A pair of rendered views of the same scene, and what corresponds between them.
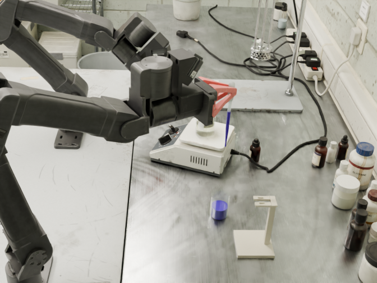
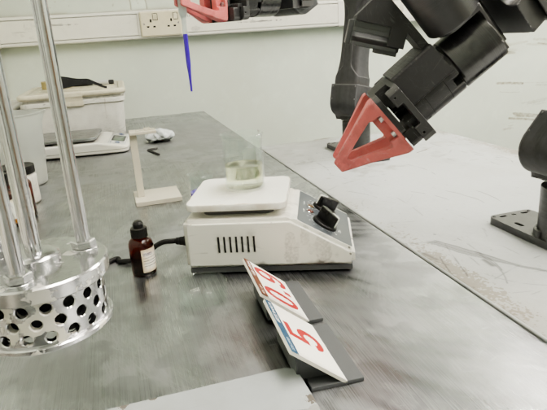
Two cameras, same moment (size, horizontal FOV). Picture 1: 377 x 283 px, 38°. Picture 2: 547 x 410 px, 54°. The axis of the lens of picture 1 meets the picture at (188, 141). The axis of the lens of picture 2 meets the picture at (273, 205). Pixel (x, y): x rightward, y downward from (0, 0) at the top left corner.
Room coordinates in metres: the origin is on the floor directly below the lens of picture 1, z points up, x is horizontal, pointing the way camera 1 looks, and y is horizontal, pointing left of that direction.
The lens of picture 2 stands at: (1.85, -0.14, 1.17)
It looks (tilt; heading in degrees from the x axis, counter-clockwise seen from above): 18 degrees down; 168
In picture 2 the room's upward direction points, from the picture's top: 4 degrees counter-clockwise
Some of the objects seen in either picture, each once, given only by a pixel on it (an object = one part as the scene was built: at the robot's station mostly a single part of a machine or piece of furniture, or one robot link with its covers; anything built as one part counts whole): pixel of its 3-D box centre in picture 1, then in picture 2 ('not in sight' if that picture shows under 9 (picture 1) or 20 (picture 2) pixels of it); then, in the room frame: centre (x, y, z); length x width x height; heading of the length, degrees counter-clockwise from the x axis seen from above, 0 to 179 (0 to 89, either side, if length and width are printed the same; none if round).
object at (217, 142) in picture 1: (207, 133); (242, 192); (1.20, -0.05, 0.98); 0.12 x 0.12 x 0.01; 72
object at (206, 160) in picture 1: (197, 145); (264, 224); (1.21, -0.02, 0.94); 0.22 x 0.13 x 0.08; 72
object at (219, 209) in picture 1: (219, 205); (202, 190); (0.98, -0.08, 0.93); 0.04 x 0.04 x 0.06
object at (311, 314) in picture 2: not in sight; (280, 288); (1.36, -0.04, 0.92); 0.09 x 0.06 x 0.04; 1
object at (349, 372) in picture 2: not in sight; (310, 337); (1.46, -0.04, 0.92); 0.09 x 0.06 x 0.04; 1
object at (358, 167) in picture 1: (361, 165); not in sight; (1.14, -0.44, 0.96); 0.06 x 0.06 x 0.11
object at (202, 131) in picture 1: (205, 121); (243, 159); (1.20, -0.04, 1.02); 0.06 x 0.05 x 0.08; 179
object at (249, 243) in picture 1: (256, 223); (152, 163); (0.89, -0.15, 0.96); 0.08 x 0.08 x 0.13; 4
